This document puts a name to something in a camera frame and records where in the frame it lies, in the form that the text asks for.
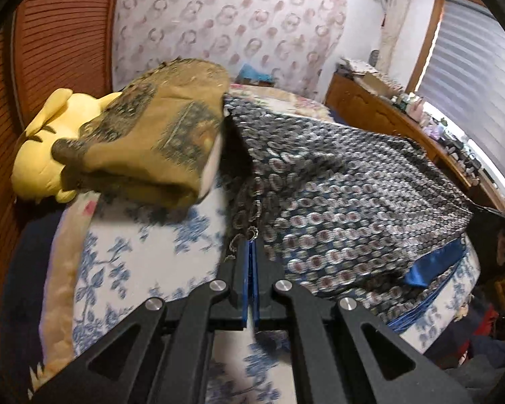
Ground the grey striped window blind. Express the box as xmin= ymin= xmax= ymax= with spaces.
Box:
xmin=416 ymin=0 xmax=505 ymax=179

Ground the brown folded cloth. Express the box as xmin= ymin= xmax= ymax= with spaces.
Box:
xmin=53 ymin=59 xmax=230 ymax=210

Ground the beige tied window curtain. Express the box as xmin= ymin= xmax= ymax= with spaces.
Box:
xmin=379 ymin=0 xmax=418 ymax=72

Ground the navy bed sheet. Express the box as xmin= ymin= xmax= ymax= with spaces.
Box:
xmin=0 ymin=206 xmax=68 ymax=388

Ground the dark circle-patterned shirt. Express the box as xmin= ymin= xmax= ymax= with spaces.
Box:
xmin=223 ymin=95 xmax=474 ymax=325

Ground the wooden sideboard cabinet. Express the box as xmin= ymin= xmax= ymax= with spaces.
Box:
xmin=326 ymin=71 xmax=505 ymax=211

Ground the yellow plush toy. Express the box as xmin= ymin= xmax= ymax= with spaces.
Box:
xmin=10 ymin=88 xmax=123 ymax=203

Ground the open cardboard box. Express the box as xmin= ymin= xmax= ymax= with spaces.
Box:
xmin=358 ymin=71 xmax=395 ymax=94

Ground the blue plastic bag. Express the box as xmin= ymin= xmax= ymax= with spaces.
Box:
xmin=238 ymin=64 xmax=275 ymax=87

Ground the ring-patterned sheer curtain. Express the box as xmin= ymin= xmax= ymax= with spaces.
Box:
xmin=111 ymin=0 xmax=348 ymax=102

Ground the wooden window frame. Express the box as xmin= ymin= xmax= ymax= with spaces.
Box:
xmin=406 ymin=0 xmax=447 ymax=95

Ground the brown louvered wooden wardrobe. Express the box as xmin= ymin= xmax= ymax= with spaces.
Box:
xmin=0 ymin=0 xmax=124 ymax=346

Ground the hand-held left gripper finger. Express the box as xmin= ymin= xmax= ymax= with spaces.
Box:
xmin=252 ymin=242 xmax=472 ymax=404
xmin=31 ymin=242 xmax=252 ymax=404

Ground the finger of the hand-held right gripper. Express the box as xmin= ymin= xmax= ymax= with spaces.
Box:
xmin=471 ymin=204 xmax=505 ymax=226

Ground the pink floral blanket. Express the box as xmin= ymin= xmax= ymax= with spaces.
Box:
xmin=29 ymin=84 xmax=333 ymax=392

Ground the blue floral quilt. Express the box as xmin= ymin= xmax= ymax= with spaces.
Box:
xmin=73 ymin=168 xmax=480 ymax=404

